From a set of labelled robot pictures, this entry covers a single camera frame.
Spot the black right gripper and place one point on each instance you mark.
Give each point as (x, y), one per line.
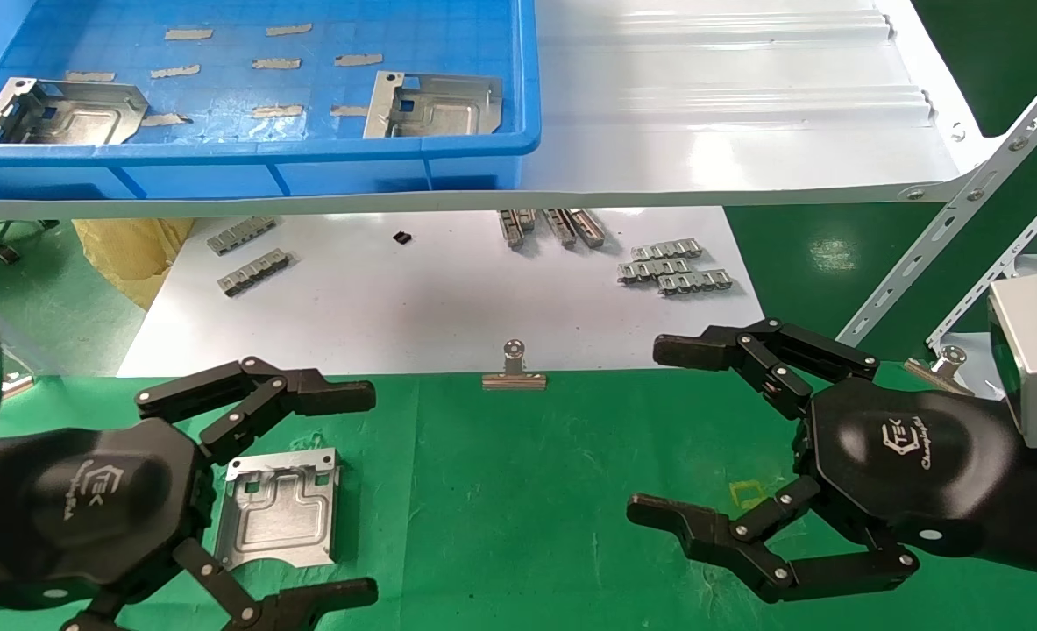
(921, 464)

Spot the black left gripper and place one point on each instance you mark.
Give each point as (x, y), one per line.
(88, 508)

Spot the stamped sheet metal plate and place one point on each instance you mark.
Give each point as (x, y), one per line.
(281, 517)
(80, 114)
(448, 109)

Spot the ridged metal strip part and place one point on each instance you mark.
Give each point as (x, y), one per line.
(242, 235)
(695, 281)
(654, 269)
(253, 272)
(667, 250)

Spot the silver binder clip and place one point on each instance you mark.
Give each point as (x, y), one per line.
(514, 379)
(948, 359)
(17, 384)

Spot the green table mat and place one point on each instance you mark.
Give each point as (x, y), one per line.
(500, 508)

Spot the yellow plastic bag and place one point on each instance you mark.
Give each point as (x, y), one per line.
(132, 254)

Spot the white metal shelf board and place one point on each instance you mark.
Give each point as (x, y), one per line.
(483, 298)
(728, 105)

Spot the small black clip part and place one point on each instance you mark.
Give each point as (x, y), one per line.
(402, 237)

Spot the blue plastic bin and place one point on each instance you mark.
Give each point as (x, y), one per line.
(308, 171)

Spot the beige tape strip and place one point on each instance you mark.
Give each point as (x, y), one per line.
(276, 63)
(288, 29)
(175, 71)
(166, 119)
(358, 60)
(278, 110)
(349, 110)
(189, 34)
(88, 76)

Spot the metal slide rail part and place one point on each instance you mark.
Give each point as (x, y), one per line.
(511, 230)
(528, 219)
(560, 226)
(588, 227)

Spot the white perforated rack post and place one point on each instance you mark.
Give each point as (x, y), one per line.
(978, 188)

